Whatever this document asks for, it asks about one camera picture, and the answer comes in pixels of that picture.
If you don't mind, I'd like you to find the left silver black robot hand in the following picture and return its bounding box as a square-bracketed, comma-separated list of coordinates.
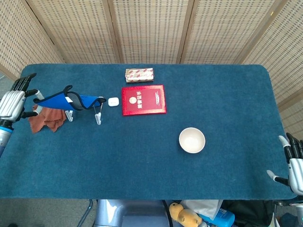
[0, 72, 45, 122]

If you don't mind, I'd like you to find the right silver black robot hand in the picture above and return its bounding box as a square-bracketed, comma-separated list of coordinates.
[267, 132, 303, 193]

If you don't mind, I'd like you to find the grey and blue towel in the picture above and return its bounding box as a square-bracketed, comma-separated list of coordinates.
[33, 85, 107, 111]

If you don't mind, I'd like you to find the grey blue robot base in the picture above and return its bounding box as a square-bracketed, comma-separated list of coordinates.
[94, 199, 171, 227]

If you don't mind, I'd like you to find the rust brown cloth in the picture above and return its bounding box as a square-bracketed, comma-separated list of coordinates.
[28, 105, 67, 134]

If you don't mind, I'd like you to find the black bag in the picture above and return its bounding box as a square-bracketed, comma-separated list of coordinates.
[222, 200, 274, 227]

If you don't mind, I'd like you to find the blue plastic package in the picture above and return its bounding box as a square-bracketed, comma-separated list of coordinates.
[201, 208, 235, 227]

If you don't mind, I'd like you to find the white plastic bag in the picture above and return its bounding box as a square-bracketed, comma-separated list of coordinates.
[181, 200, 223, 220]

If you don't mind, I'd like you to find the white bowl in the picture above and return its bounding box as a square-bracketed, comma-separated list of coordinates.
[178, 127, 206, 154]

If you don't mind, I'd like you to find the yellow plush toy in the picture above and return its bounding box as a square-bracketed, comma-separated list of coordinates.
[169, 202, 203, 227]

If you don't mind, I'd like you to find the gold red patterned box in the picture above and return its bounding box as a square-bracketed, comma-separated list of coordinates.
[125, 68, 155, 84]

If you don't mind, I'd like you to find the red certificate folder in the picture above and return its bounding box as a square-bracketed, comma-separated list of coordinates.
[121, 84, 167, 117]

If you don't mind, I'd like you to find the woven bamboo folding screen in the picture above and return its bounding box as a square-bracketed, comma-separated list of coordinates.
[0, 0, 303, 140]

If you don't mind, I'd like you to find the white wire drying rack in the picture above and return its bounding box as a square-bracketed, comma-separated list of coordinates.
[65, 96, 105, 125]

